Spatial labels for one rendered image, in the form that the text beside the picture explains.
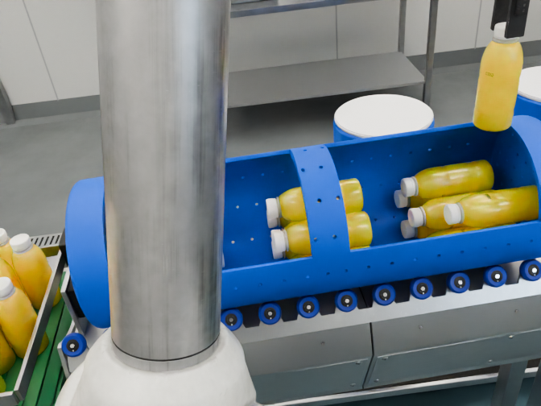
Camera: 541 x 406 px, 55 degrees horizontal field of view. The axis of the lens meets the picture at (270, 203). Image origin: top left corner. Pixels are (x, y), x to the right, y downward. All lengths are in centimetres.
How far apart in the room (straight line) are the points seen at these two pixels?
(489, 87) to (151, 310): 71
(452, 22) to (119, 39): 431
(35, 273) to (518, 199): 98
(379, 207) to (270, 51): 325
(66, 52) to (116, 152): 408
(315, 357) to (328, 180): 38
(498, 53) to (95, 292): 77
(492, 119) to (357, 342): 49
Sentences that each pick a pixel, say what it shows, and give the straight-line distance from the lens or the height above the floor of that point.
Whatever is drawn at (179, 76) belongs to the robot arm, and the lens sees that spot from 38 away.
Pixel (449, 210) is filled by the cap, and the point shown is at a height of 111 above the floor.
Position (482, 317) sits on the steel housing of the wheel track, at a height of 88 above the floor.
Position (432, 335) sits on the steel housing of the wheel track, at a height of 86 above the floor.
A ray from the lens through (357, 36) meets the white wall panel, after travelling 442.
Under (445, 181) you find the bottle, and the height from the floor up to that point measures 112.
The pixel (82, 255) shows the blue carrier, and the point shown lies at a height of 118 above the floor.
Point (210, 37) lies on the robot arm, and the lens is 39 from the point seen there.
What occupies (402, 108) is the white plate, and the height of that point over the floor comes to 104.
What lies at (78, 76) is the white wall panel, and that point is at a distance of 453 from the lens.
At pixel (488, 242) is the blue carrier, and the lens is 99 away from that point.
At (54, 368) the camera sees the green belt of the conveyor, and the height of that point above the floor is 89.
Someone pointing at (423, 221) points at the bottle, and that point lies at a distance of 108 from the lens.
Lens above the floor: 170
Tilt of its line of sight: 35 degrees down
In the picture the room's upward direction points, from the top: 7 degrees counter-clockwise
